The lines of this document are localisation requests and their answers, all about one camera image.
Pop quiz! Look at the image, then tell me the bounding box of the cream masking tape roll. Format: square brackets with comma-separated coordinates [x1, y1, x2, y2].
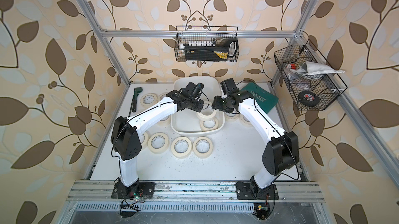
[193, 137, 214, 158]
[158, 93, 168, 101]
[158, 116, 171, 126]
[239, 114, 252, 127]
[148, 132, 169, 154]
[139, 131, 149, 149]
[224, 112, 240, 122]
[140, 93, 158, 109]
[200, 118, 219, 131]
[196, 103, 217, 122]
[171, 136, 192, 159]

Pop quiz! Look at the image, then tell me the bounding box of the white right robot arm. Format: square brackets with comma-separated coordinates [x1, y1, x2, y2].
[212, 91, 299, 191]

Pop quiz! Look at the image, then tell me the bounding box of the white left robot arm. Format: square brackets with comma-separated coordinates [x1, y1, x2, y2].
[111, 88, 204, 187]

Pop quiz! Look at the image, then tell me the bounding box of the white plastic storage box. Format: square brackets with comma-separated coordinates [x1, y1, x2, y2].
[171, 76, 225, 136]

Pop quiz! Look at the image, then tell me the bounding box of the black yellow box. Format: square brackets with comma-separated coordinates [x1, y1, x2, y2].
[184, 46, 229, 62]

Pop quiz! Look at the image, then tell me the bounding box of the green tool case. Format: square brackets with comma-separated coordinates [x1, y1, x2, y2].
[242, 82, 278, 114]

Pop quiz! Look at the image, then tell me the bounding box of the green pipe wrench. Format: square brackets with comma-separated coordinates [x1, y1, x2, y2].
[131, 87, 143, 113]

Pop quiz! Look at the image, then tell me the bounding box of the black round disc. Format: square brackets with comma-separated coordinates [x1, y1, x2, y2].
[298, 91, 320, 107]

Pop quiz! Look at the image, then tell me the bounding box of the grey cloth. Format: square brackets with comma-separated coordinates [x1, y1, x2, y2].
[295, 61, 345, 76]

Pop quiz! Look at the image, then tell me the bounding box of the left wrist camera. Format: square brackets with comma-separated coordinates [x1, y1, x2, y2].
[182, 82, 204, 99]

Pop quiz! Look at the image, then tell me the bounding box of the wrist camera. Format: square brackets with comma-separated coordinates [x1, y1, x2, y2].
[182, 82, 204, 99]
[220, 78, 240, 97]

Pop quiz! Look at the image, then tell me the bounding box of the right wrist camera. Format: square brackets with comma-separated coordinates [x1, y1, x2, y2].
[220, 78, 240, 97]

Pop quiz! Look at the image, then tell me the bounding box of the black wire basket rear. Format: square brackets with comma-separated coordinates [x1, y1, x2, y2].
[175, 25, 240, 62]

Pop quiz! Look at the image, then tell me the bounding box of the black wire basket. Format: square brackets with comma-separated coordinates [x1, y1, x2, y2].
[175, 25, 240, 62]
[274, 40, 348, 111]

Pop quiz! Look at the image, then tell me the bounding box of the black wire basket right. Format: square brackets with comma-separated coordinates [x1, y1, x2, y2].
[274, 40, 348, 111]

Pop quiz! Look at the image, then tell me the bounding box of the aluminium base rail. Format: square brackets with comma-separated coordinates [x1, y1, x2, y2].
[67, 180, 325, 203]

